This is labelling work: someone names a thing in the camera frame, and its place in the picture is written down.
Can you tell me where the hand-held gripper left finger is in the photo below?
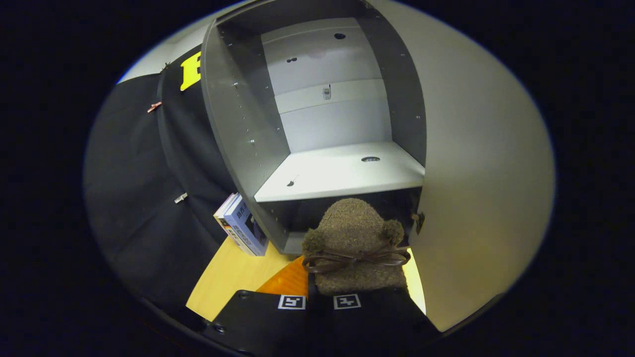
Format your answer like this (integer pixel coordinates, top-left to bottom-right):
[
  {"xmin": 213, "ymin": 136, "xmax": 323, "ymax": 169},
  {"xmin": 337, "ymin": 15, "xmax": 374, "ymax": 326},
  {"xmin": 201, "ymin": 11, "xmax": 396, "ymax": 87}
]
[{"xmin": 203, "ymin": 255, "xmax": 319, "ymax": 357}]

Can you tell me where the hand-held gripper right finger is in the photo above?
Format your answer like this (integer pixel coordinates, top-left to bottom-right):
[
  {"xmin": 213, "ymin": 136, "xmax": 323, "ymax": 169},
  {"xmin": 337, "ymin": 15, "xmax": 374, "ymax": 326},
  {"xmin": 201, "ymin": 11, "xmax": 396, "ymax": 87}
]
[{"xmin": 317, "ymin": 288, "xmax": 441, "ymax": 357}]

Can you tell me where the white book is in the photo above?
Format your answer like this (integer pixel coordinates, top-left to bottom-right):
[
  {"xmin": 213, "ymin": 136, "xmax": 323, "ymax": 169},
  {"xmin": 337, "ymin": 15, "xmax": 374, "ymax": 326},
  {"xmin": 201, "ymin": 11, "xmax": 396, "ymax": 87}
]
[{"xmin": 213, "ymin": 192, "xmax": 249, "ymax": 252}]

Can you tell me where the blue book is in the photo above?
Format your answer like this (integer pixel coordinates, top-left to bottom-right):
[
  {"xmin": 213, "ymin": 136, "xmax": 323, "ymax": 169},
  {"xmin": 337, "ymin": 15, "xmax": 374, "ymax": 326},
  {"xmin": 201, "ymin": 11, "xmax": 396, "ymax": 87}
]
[{"xmin": 223, "ymin": 194, "xmax": 269, "ymax": 257}]

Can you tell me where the black backdrop cloth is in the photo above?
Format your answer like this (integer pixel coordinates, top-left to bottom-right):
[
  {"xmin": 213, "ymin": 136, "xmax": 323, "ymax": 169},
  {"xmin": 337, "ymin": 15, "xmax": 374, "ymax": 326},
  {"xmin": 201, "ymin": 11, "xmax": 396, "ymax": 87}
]
[{"xmin": 83, "ymin": 47, "xmax": 240, "ymax": 310}]

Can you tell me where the brown fuzzy shoe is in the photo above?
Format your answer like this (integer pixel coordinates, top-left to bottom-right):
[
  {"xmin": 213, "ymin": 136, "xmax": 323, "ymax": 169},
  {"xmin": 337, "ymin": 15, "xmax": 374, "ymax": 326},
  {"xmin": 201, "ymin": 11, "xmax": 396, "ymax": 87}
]
[{"xmin": 302, "ymin": 198, "xmax": 411, "ymax": 297}]

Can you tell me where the beige shoe cabinet door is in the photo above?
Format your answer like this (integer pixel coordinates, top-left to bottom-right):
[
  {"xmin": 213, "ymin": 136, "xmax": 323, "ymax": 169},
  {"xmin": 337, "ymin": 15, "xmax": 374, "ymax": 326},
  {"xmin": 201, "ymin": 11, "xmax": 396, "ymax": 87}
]
[{"xmin": 370, "ymin": 0, "xmax": 556, "ymax": 333}]

